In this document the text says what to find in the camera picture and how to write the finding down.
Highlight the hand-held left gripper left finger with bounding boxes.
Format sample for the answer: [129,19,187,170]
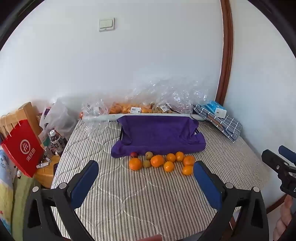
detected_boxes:
[23,160,100,241]

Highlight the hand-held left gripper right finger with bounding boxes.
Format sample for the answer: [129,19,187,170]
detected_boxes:
[193,161,270,241]

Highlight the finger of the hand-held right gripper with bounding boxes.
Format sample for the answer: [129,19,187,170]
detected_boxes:
[262,149,291,173]
[279,146,296,165]

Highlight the large orange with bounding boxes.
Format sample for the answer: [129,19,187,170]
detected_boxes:
[129,158,142,171]

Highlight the person's right hand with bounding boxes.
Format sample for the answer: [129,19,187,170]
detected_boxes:
[273,196,294,241]

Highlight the wooden side table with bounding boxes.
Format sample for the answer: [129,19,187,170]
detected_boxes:
[35,153,62,189]

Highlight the dark drink bottle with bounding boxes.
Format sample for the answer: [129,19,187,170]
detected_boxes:
[49,130,65,156]

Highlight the blue checked folded cloth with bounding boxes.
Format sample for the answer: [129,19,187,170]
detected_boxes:
[193,104,243,142]

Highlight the green cloth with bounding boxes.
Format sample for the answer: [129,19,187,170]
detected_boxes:
[11,176,42,241]

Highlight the white plastic bag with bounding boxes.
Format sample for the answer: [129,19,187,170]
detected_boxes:
[39,98,78,142]

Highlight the purple towel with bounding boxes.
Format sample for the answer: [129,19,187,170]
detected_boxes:
[110,115,207,158]

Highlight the red paper bag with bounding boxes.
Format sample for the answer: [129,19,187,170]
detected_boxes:
[0,119,45,178]

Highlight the crumpled clear plastic bag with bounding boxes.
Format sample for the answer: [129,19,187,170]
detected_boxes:
[81,98,110,139]

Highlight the blue tissue pack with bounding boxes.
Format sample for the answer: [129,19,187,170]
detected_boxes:
[205,100,228,115]

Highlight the colourful printed cloth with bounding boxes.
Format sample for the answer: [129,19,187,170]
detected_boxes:
[0,149,18,232]

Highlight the pile of bagged oranges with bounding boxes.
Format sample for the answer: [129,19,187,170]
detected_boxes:
[109,102,154,114]

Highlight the pile of bagged longans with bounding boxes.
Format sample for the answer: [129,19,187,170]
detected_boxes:
[154,105,176,114]

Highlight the clear plastic bag of longans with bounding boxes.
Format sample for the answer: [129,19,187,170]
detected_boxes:
[154,79,208,114]

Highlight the brown paper bags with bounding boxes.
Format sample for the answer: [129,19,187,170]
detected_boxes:
[0,113,21,142]

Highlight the clear plastic bag of oranges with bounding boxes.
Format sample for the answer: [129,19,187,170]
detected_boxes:
[109,83,158,114]

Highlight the brown wooden door frame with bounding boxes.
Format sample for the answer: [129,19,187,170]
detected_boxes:
[216,0,233,105]

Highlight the white wall switch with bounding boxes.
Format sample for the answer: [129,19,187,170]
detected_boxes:
[98,17,115,32]

